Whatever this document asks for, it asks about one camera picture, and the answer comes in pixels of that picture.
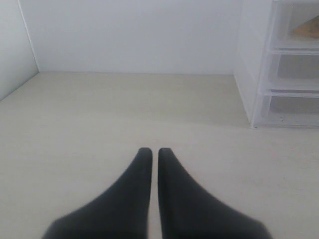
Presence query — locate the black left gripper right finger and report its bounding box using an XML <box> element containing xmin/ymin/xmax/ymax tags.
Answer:
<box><xmin>158</xmin><ymin>148</ymin><xmax>272</xmax><ymax>239</ymax></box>

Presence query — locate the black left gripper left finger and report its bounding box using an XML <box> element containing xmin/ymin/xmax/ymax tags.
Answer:
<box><xmin>43</xmin><ymin>147</ymin><xmax>153</xmax><ymax>239</ymax></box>

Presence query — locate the yellow sponge block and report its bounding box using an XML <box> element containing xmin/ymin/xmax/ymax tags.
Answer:
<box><xmin>292</xmin><ymin>16</ymin><xmax>319</xmax><ymax>38</ymax></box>

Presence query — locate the white plastic drawer cabinet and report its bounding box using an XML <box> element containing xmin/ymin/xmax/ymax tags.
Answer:
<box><xmin>234</xmin><ymin>0</ymin><xmax>319</xmax><ymax>128</ymax></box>

